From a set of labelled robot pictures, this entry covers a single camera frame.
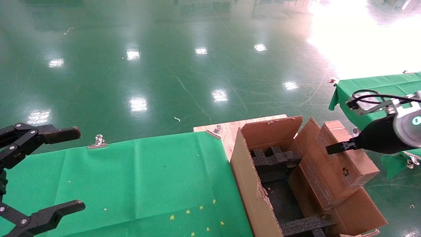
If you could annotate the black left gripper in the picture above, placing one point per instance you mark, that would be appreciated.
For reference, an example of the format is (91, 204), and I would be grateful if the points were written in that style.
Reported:
(2, 182)

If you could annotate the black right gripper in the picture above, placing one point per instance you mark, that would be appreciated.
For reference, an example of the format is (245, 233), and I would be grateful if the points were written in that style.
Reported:
(378, 138)

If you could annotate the small brown cardboard box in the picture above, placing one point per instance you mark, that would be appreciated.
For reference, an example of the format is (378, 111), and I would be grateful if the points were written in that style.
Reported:
(335, 174)

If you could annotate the large open brown carton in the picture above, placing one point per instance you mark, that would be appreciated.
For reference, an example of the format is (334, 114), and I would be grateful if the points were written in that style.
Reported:
(250, 184)

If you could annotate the white metal table leg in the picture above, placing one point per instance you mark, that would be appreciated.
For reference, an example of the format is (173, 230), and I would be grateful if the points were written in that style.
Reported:
(355, 131)

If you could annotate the silver and red clip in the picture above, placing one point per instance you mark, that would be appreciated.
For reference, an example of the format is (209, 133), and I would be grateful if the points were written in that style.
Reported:
(333, 80)

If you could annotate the large green table cloth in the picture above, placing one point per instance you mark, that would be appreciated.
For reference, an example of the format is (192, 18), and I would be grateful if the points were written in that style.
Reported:
(131, 181)

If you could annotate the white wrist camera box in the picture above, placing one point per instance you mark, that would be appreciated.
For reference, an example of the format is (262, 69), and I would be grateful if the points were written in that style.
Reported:
(360, 101)

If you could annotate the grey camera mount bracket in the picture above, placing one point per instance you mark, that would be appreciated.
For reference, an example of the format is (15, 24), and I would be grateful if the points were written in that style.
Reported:
(386, 106)

